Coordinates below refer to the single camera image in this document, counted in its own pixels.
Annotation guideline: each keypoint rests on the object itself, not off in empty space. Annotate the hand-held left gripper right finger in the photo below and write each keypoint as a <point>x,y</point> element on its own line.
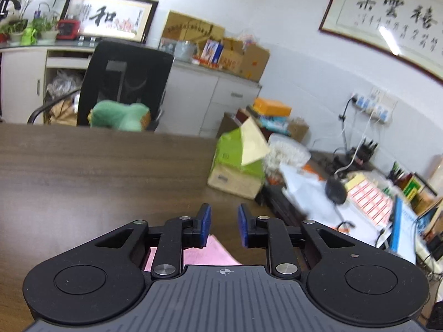
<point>243,224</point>

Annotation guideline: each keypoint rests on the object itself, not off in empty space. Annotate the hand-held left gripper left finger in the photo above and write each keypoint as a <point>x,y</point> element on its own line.
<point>206,224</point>

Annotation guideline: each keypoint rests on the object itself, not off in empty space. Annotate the pink towel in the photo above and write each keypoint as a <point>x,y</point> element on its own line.
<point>207,256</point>

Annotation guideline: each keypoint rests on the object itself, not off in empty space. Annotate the black laptop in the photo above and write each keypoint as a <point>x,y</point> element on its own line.
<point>273,200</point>

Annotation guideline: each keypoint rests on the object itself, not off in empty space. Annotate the green tissue pack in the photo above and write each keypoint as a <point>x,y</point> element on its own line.
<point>232,179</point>

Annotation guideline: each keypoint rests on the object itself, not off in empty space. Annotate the white paper sheets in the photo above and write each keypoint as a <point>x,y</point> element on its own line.
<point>304,193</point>

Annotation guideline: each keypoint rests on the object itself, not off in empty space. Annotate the bag of white pieces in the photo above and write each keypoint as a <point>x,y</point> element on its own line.
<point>287,152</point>

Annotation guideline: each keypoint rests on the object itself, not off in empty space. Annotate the black round device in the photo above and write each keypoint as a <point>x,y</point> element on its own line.
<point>335,190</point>

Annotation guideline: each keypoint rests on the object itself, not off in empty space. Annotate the blue patterned box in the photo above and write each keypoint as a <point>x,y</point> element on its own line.
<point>273,124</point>

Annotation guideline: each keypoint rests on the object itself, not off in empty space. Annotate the orange box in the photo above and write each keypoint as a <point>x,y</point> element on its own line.
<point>273,107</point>

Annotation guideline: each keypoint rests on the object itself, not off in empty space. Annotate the pink label sheet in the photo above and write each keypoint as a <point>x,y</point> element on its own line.
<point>370,200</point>

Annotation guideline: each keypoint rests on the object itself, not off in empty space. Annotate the white cabinet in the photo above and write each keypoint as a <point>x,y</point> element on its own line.
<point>193,93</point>

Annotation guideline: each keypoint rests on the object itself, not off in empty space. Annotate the green plush toy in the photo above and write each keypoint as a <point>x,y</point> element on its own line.
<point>117,114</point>

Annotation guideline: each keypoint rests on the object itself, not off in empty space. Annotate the black charger dock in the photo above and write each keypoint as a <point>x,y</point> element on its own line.
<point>367,150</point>

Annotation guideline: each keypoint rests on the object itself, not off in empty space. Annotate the blue folder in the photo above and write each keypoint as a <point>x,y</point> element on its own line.
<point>403,228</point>

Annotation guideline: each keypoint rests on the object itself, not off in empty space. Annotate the pen holder with pens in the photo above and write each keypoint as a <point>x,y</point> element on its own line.
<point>398,176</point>

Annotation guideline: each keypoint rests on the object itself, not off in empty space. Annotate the black mesh office chair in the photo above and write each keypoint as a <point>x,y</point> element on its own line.
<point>148,72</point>

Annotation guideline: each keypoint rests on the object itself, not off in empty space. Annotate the brown cardboard box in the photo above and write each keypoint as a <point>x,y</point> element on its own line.
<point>256,62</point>

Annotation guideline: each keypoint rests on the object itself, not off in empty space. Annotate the colourful printed box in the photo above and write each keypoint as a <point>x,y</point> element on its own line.
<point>211,52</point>

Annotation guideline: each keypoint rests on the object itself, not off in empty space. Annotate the brown paper bag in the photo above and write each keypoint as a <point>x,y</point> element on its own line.
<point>62,112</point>

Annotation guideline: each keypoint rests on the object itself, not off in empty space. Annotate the gold plaque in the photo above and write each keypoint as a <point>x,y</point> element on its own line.
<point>183,27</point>

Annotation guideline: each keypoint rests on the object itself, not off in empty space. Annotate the clear plastic bag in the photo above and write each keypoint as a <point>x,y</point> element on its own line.
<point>64,83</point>

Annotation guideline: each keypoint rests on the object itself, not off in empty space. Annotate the framed calligraphy picture with flowers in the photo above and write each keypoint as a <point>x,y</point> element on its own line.
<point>114,13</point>

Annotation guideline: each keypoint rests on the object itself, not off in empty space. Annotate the red blender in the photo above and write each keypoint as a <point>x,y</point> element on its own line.
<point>67,29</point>

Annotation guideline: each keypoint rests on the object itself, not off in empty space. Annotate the small potted plant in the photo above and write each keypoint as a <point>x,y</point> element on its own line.
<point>49,35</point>

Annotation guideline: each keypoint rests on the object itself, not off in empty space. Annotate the light green bag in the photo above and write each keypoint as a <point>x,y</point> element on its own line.
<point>28,37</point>

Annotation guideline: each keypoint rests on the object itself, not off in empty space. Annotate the potted palm plant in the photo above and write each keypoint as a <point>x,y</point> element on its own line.
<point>15,37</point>

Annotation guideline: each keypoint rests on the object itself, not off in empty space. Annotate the white wall power strip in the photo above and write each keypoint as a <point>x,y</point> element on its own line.
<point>377,110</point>

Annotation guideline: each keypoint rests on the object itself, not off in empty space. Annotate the large framed wall calligraphy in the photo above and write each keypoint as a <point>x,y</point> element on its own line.
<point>380,10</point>

